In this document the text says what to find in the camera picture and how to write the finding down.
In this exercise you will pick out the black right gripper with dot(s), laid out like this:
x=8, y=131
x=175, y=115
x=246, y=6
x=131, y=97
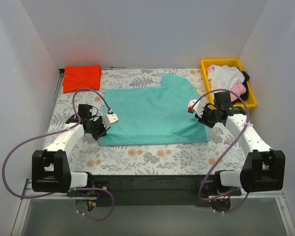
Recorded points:
x=206, y=118

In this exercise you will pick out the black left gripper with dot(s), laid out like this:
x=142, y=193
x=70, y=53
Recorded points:
x=100, y=128

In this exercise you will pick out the teal t shirt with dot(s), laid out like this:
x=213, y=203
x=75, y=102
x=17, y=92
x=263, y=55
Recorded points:
x=154, y=115

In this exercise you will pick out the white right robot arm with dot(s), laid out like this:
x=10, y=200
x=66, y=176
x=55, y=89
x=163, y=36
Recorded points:
x=264, y=167

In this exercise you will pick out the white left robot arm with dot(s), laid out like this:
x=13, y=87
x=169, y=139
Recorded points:
x=50, y=167

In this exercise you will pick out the floral table cloth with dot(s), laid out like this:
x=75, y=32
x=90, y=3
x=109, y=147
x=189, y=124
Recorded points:
x=89, y=155

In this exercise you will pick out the pink t shirt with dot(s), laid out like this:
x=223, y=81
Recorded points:
x=239, y=89

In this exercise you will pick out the white t shirt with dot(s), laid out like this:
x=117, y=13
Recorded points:
x=224, y=77

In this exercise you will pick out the folded orange t shirt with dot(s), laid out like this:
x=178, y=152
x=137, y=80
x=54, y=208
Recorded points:
x=78, y=77

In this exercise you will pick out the black t shirt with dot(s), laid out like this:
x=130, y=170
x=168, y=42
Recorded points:
x=245, y=82

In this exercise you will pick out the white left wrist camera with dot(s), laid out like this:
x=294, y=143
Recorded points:
x=109, y=119

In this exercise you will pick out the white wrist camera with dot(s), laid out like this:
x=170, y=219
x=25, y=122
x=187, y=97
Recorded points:
x=196, y=106
x=109, y=119

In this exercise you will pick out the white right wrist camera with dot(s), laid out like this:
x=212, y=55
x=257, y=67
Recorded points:
x=196, y=106

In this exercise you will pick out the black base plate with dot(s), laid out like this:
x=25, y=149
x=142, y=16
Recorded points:
x=151, y=190

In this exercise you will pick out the aluminium rail frame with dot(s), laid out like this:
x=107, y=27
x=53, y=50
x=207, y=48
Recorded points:
x=148, y=206

